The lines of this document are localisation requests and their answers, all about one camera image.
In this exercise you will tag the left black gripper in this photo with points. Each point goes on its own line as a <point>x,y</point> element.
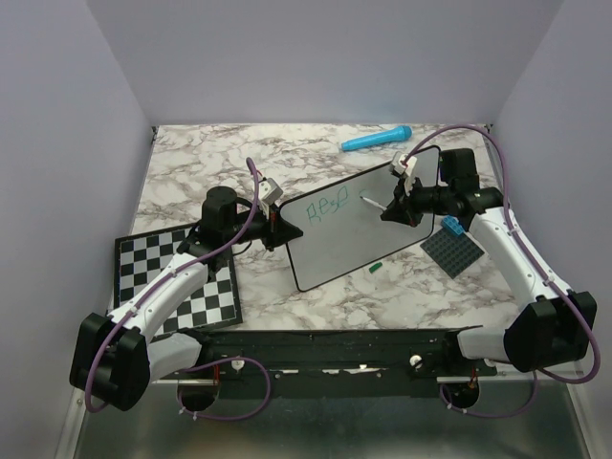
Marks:
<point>277,230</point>

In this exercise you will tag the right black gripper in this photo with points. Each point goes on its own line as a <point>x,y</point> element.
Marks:
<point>403,207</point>

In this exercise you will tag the green whiteboard marker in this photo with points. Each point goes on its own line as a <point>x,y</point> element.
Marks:
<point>373,203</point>

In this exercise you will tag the green marker cap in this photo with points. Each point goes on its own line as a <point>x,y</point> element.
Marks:
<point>375,267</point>

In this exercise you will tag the black framed whiteboard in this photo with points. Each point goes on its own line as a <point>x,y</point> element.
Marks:
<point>343,233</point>

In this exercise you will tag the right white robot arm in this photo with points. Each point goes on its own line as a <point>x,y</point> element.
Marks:
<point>554,320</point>

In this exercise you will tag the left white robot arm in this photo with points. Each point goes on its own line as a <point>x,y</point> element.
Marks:
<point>116,357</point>

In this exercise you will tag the blue lego brick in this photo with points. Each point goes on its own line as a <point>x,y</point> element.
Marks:
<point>452,225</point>

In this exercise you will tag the grey lego baseplate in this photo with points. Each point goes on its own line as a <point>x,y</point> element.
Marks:
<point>452,253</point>

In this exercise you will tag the blue toy microphone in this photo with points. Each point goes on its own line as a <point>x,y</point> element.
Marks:
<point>401,133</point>

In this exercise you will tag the black white checkerboard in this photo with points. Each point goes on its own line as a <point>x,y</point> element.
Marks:
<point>139,258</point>

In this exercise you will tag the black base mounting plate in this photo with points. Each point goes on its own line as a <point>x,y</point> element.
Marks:
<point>330,364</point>

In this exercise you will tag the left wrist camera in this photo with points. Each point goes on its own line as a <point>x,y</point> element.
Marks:
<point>269,191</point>

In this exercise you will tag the aluminium extrusion rail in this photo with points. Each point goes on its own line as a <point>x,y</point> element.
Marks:
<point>566,372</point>

